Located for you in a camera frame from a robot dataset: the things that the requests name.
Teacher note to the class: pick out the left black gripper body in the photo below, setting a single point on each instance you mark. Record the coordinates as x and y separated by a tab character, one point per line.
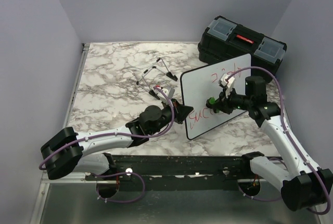
167	115

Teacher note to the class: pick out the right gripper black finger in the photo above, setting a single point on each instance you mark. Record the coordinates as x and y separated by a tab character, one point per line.
219	109
220	100

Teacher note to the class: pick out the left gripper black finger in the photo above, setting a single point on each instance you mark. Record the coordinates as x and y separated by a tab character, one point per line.
178	107
180	117

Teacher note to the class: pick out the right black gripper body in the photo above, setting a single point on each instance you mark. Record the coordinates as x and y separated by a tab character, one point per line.
237	101

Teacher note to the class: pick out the green black whiteboard eraser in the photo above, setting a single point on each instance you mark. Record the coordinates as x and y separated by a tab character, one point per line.
210	103

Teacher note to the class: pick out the white whiteboard with red writing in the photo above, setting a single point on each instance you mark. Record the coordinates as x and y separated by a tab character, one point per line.
200	84

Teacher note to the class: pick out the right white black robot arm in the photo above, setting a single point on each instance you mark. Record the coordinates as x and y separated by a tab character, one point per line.
303	184

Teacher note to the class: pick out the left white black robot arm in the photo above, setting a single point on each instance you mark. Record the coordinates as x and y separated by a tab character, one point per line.
132	134

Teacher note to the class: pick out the black plastic toolbox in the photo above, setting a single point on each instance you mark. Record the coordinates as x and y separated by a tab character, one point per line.
224	39

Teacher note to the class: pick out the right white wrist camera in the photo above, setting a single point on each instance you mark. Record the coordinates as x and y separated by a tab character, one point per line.
227	84

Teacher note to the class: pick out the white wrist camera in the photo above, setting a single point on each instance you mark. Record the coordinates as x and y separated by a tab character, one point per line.
227	84
168	91

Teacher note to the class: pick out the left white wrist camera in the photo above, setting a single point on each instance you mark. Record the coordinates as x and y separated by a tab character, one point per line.
168	91

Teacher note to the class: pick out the black wire easel stand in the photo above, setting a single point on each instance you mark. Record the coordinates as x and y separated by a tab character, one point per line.
155	75

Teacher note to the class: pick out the black front mounting rail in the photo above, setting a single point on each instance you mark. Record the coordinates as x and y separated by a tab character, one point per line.
176	173

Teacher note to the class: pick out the aluminium frame extrusion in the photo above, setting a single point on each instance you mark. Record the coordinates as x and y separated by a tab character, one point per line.
62	152

